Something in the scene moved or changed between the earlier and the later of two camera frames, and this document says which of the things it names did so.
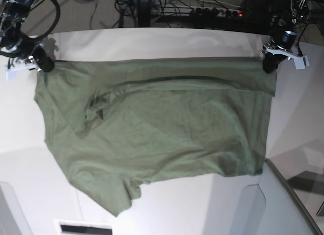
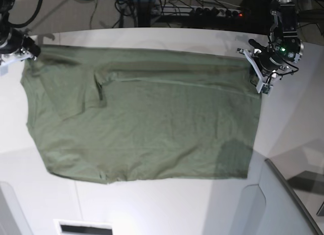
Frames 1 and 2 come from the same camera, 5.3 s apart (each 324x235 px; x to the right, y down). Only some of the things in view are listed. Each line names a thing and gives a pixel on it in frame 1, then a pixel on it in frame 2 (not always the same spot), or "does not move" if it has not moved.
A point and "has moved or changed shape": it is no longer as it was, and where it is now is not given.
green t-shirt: x=114 y=124 has moved or changed shape
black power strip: x=212 y=11 does not move
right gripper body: x=284 y=48 -> x=270 y=67
